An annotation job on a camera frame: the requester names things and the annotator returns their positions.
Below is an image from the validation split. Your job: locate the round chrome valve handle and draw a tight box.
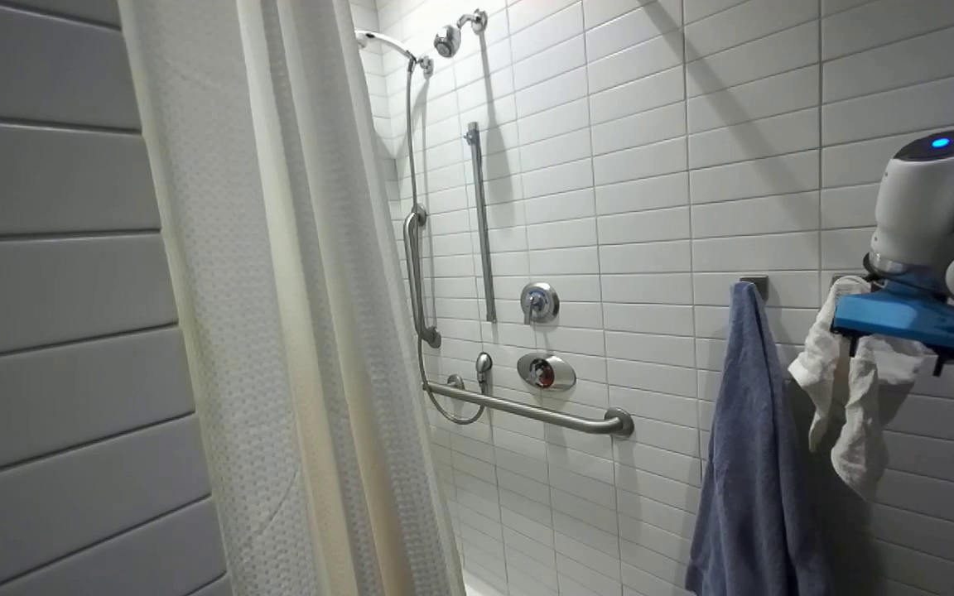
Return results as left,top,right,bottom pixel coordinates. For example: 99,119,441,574
518,277,564,326

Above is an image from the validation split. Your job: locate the chrome fixed shower head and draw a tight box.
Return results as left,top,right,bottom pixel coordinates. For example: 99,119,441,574
429,5,493,64

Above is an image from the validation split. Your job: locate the oval chrome valve plate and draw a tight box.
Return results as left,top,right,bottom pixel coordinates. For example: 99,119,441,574
512,351,578,393

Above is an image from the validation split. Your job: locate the handheld shower slide bar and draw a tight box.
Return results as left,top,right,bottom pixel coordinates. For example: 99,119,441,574
400,55,491,430

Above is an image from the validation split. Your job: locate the small chrome diverter knob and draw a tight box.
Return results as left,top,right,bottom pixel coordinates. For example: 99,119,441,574
473,348,495,397

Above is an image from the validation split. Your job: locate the white shower curtain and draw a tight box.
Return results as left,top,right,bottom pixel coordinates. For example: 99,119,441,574
117,0,471,596

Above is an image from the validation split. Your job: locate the chrome hand shower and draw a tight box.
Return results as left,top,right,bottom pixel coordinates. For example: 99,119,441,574
400,201,444,351

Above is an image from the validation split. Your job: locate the chrome straight grab bar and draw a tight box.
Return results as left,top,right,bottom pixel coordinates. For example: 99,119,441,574
465,119,501,325

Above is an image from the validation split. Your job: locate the blue bath towel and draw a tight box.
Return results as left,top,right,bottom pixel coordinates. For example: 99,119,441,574
683,277,834,596

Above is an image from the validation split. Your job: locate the chrome angled grab bar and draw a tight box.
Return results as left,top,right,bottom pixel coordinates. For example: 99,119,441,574
420,375,639,441

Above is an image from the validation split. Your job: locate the white face towel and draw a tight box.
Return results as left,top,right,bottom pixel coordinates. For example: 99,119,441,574
786,273,937,496

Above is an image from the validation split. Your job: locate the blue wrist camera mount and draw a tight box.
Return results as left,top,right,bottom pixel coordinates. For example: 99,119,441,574
828,273,954,365

